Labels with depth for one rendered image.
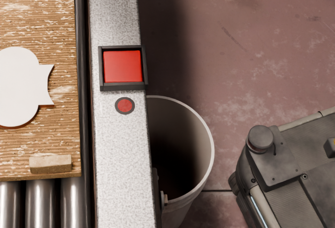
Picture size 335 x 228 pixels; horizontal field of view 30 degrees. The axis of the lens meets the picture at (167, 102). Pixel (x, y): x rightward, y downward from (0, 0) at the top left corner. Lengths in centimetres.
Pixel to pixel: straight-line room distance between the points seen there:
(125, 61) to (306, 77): 127
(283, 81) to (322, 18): 33
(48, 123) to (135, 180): 15
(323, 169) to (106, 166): 92
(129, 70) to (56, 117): 14
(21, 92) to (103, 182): 18
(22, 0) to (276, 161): 88
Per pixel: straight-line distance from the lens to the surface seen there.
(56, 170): 89
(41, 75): 97
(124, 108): 97
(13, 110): 94
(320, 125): 182
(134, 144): 94
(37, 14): 105
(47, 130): 93
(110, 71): 99
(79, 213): 90
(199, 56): 215
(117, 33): 105
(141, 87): 98
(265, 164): 167
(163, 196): 100
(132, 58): 100
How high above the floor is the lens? 176
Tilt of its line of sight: 60 degrees down
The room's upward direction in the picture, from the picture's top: 10 degrees clockwise
